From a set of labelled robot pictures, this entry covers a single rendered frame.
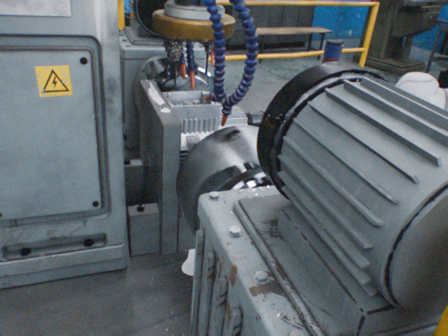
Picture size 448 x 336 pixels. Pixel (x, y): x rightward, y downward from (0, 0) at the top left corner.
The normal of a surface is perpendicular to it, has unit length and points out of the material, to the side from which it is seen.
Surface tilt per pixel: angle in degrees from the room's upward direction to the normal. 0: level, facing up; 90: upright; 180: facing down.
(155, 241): 90
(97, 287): 0
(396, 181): 50
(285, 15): 91
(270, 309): 0
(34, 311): 0
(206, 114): 90
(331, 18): 90
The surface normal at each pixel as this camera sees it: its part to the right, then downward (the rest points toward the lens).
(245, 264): 0.08, -0.87
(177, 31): -0.28, 0.44
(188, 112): 0.33, 0.48
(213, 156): -0.54, -0.62
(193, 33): 0.04, 0.48
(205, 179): -0.72, -0.43
